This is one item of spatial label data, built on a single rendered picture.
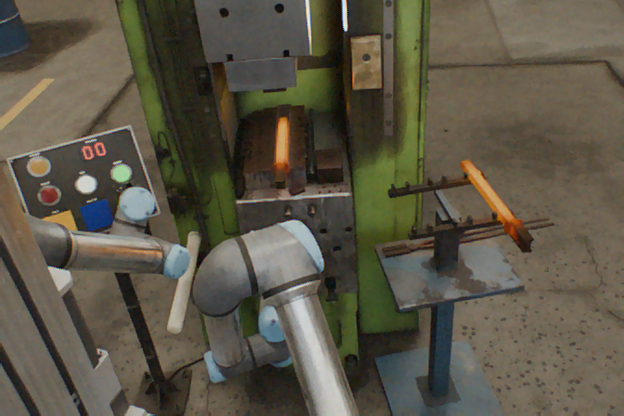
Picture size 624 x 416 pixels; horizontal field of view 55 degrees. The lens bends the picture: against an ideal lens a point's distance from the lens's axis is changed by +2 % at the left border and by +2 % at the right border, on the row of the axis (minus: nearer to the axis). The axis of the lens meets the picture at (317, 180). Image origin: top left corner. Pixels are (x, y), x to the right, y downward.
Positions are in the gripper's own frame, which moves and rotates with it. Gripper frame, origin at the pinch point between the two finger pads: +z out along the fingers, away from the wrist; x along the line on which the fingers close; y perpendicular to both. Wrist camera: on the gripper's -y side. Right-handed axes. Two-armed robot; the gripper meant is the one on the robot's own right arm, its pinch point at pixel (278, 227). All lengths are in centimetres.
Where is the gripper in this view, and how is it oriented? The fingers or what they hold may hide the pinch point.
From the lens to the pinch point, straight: 164.8
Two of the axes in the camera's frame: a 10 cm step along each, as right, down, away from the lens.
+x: 10.0, -0.7, -0.2
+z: -0.3, -5.7, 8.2
